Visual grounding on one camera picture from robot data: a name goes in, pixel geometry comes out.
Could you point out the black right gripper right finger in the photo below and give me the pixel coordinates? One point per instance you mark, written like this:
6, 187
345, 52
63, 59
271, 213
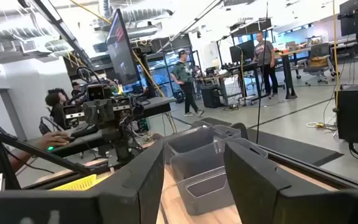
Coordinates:
250, 193

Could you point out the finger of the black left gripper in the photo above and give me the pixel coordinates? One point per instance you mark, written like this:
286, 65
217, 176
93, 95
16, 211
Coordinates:
107, 110
91, 113

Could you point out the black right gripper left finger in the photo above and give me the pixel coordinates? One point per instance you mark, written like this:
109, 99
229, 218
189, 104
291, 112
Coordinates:
135, 193

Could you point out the yellow plastic basket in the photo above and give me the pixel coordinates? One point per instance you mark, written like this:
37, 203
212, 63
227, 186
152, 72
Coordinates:
79, 184

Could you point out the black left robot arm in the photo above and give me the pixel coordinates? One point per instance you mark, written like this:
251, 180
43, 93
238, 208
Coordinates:
121, 149

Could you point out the person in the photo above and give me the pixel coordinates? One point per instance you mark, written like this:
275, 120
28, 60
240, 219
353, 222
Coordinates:
197, 71
183, 73
56, 112
264, 53

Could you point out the black computer mouse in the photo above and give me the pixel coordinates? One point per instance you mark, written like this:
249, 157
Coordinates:
68, 139

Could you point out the person's hand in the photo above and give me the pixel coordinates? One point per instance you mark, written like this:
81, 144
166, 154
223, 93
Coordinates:
53, 140

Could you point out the smoky grey plastic basket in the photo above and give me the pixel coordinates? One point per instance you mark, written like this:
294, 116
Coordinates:
204, 202
201, 124
188, 143

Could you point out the black hazard-striped floor mat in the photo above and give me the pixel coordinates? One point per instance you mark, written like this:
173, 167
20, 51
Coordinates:
291, 146

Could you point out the large black monitor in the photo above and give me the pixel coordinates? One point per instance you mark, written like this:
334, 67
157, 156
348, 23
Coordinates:
123, 49

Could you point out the small black computer tower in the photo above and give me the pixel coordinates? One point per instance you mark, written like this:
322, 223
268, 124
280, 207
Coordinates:
211, 97

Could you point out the wood-top desk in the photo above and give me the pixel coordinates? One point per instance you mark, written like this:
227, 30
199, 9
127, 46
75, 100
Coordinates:
287, 77

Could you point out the black standing desk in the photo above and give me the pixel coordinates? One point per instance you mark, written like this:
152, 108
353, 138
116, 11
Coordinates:
244, 66

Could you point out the large black computer tower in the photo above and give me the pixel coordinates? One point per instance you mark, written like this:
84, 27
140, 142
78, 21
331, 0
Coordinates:
357, 115

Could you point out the small black monitor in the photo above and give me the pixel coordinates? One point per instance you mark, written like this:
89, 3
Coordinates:
242, 53

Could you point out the grey office chair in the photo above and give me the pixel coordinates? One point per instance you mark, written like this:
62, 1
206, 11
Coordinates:
319, 62

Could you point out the silver ventilation duct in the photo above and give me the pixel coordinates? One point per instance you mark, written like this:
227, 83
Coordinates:
148, 15

